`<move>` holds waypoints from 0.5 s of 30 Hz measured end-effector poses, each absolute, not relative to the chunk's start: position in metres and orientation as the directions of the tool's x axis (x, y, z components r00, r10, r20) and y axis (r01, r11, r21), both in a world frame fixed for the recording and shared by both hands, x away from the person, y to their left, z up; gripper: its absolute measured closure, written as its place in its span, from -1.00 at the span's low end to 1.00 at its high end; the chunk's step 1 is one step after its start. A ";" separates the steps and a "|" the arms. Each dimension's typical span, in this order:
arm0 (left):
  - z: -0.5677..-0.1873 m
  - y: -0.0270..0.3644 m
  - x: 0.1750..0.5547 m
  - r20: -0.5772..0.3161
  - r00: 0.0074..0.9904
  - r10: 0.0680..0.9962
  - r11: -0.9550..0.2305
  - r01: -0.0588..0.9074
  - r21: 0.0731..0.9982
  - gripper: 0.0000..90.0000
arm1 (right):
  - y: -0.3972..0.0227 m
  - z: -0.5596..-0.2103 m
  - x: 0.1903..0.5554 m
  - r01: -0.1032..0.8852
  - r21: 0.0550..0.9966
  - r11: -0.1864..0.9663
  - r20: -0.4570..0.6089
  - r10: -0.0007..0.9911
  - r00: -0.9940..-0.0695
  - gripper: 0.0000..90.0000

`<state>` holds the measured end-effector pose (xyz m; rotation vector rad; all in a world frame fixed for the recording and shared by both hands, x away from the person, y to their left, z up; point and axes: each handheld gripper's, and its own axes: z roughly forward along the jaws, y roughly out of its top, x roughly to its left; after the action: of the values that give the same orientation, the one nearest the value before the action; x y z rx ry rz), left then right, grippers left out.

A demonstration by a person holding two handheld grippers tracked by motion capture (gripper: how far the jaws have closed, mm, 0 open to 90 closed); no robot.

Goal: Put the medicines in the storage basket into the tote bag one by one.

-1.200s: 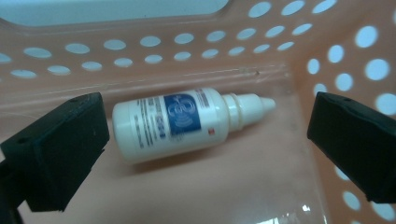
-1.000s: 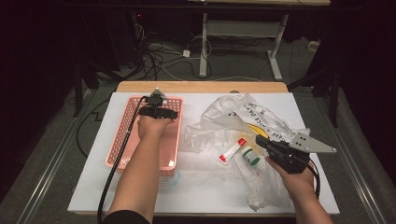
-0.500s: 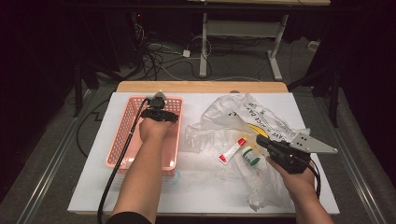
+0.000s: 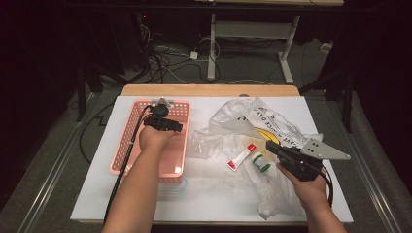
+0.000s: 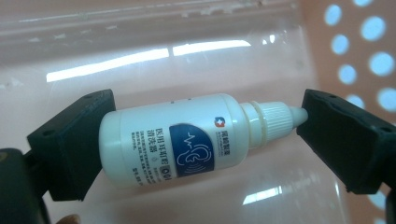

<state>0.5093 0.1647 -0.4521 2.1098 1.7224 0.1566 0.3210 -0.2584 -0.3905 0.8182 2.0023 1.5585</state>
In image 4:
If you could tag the white power strip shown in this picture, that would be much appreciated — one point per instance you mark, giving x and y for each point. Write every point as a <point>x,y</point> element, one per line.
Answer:
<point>326,47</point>

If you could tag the white tube with red cap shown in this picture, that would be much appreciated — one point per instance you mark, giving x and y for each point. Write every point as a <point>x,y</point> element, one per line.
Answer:
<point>241,157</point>

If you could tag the white board sheet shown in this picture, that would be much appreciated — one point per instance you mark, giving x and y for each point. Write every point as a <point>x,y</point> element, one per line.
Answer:
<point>94,194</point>

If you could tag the black stand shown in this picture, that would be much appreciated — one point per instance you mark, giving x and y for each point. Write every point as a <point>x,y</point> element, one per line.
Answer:
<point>346,97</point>
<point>82,93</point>

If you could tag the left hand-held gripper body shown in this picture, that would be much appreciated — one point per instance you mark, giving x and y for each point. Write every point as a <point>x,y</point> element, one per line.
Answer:
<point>162,123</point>

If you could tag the person's left hand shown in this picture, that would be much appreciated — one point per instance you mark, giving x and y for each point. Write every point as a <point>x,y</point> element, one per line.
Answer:
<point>154,140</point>

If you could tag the clear plastic bag yellow smiley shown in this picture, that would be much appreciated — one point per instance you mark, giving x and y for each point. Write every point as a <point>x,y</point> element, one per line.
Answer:
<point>226,136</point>

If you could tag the small white power adapter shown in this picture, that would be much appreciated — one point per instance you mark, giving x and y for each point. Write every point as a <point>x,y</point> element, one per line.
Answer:
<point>193,55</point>

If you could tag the small white jar green lid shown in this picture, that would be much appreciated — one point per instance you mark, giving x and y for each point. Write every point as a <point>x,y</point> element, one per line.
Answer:
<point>260,162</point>

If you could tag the metal floor rail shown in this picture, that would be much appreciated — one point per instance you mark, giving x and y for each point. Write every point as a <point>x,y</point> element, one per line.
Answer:
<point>48,181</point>
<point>372,181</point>

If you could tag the white metal desk frame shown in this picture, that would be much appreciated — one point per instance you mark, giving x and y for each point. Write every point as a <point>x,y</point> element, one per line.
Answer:
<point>212,48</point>

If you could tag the pink plastic basket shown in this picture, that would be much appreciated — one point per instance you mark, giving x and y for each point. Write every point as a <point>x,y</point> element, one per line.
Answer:
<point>124,142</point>

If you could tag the clear plastic lid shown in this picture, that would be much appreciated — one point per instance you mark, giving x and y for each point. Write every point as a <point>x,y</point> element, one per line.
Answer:
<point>173,189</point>

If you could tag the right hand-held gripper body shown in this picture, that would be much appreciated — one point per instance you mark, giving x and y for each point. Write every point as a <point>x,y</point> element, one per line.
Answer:
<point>304,165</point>

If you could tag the person's right hand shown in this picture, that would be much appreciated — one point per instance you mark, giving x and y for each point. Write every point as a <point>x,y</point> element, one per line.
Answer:
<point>307,192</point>

